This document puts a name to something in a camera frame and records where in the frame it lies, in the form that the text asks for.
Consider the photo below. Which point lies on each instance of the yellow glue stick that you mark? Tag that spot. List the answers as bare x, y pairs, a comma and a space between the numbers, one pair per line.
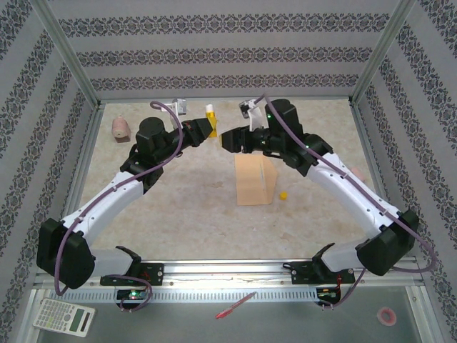
210, 109

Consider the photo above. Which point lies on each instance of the yellow glue stick cap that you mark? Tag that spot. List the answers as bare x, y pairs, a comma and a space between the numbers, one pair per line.
283, 196

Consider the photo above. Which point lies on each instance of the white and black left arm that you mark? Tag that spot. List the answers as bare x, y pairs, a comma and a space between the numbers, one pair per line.
107, 203

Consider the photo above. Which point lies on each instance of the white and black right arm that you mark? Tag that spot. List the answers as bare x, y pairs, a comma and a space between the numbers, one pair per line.
339, 200

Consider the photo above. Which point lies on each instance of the pink small bottle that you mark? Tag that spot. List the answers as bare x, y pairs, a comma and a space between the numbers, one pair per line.
120, 129

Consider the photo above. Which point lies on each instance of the aluminium left side bar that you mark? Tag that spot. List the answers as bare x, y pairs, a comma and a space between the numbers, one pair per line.
80, 160

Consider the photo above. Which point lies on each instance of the aluminium bar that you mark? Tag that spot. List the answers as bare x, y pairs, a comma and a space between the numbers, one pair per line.
80, 160
366, 143

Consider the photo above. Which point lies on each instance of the pink eraser block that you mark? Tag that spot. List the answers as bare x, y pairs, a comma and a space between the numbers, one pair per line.
358, 174

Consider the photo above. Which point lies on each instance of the aluminium right side bar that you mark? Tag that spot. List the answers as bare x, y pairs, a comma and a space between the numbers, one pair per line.
366, 143

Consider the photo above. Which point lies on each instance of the left controller board green light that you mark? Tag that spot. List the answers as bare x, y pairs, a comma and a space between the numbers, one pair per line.
133, 295

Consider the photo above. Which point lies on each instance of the red pen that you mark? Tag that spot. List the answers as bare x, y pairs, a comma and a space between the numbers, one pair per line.
235, 305

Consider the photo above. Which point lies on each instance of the right controller board blue light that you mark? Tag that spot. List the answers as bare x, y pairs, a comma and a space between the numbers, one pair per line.
326, 294

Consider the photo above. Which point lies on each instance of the white scientific calculator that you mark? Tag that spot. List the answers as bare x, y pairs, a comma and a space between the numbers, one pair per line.
64, 318

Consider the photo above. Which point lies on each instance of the pink tape roll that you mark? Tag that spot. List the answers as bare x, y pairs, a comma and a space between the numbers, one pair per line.
381, 317

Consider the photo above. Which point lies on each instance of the white right camera bracket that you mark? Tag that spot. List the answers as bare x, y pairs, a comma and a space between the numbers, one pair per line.
257, 119

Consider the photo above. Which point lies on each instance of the white camera bracket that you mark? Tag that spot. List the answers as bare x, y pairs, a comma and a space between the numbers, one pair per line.
257, 119
174, 122

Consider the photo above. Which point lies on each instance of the white left camera bracket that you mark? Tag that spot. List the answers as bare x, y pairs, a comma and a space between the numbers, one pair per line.
174, 122

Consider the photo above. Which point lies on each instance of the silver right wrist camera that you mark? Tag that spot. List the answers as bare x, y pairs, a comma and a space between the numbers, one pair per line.
245, 109

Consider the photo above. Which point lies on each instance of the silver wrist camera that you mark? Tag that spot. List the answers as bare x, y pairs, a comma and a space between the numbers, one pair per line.
245, 109
180, 106

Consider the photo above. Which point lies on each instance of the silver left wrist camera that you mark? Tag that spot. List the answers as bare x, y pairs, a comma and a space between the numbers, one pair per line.
180, 106

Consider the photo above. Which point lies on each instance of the aluminium left frame post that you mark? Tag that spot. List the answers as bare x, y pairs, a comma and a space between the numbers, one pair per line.
69, 53

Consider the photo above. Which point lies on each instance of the aluminium frame post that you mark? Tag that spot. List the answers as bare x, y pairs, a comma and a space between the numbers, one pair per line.
69, 53
379, 53

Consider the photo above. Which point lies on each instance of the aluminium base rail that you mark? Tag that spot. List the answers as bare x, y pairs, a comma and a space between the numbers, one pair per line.
228, 271

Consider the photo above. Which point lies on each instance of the aluminium right frame post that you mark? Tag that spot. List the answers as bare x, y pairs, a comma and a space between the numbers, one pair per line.
379, 53

